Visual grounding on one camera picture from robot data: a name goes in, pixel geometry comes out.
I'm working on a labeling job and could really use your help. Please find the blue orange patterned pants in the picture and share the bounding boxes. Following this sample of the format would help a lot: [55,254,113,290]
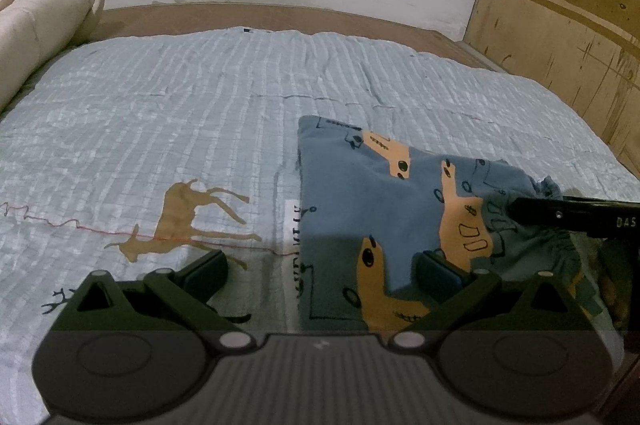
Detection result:
[298,115,613,331]

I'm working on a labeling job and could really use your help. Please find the light blue quilted bedspread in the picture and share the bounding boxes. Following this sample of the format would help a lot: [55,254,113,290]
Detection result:
[1,27,639,424]

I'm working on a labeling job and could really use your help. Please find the plywood board panel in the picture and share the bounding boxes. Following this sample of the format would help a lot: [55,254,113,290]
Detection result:
[463,0,639,174]

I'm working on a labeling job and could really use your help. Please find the beige rolled bolster pillow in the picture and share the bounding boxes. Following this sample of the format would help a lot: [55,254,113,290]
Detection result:
[0,0,105,106]

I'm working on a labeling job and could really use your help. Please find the brown wooden bed frame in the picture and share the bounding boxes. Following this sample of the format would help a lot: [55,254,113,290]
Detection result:
[89,2,501,72]

